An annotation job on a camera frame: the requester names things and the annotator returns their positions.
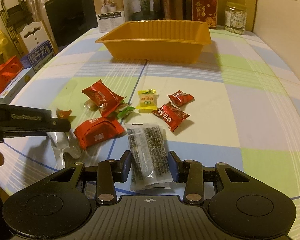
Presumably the seaweed snack clear packet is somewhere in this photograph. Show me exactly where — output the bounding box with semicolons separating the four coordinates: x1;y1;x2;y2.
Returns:
125;123;173;191

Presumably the large red snack packet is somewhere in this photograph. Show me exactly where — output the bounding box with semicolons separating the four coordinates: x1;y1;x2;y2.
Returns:
74;117;125;150

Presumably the silver foil packet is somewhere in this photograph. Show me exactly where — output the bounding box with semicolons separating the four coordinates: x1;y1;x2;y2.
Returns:
47;132;82;170

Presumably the dark red snack packet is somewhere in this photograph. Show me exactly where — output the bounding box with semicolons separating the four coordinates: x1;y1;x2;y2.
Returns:
152;102;190;132

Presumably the small brown candy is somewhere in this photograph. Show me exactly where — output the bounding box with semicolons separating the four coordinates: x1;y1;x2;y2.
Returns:
56;109;72;119

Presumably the green candy wrapper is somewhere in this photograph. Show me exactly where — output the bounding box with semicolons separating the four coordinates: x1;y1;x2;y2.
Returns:
115;101;135;119

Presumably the tan candy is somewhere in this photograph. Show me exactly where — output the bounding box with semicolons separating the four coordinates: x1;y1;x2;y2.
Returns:
84;99;98;112

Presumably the red pillow snack packet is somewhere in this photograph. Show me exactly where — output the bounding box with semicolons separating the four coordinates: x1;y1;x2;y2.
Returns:
82;79;125;118

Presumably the small red candy packet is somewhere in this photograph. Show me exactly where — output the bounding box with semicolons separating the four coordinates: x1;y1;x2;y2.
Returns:
168;90;194;107

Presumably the yellow candy packet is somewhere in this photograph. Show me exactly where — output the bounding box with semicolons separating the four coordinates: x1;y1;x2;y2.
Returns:
136;89;157;111

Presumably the orange plastic tray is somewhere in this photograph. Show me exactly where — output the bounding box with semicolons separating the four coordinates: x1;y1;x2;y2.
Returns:
96;20;211;63

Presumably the white blue box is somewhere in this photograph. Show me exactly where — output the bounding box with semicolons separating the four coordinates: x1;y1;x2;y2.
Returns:
0;68;36;105

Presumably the red gift bag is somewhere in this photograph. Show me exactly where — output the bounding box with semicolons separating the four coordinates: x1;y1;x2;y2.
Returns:
0;56;23;94

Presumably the blue milk carton box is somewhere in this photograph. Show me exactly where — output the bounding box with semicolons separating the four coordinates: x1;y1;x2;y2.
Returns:
21;40;55;73

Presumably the plaid tablecloth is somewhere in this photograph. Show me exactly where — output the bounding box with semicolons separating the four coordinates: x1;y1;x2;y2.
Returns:
12;29;300;239

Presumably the white wooden rack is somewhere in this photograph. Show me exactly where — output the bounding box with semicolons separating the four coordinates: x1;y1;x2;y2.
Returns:
18;21;50;54

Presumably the dark folding stand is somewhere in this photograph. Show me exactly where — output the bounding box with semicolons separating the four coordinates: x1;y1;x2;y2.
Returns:
0;0;34;57

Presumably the white product box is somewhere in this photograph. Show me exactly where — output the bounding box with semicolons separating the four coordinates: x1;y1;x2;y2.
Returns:
93;0;132;33

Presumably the cashew nut plastic jar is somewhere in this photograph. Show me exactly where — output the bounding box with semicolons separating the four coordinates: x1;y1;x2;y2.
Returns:
224;2;247;35

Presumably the brown metal canister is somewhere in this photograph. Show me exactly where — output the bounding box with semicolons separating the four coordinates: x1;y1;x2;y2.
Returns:
159;0;186;20

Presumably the red greeting box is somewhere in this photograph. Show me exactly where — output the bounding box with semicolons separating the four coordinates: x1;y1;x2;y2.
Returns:
191;0;218;29

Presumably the green glass jar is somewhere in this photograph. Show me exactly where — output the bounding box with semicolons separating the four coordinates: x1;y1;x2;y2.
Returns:
131;0;159;21

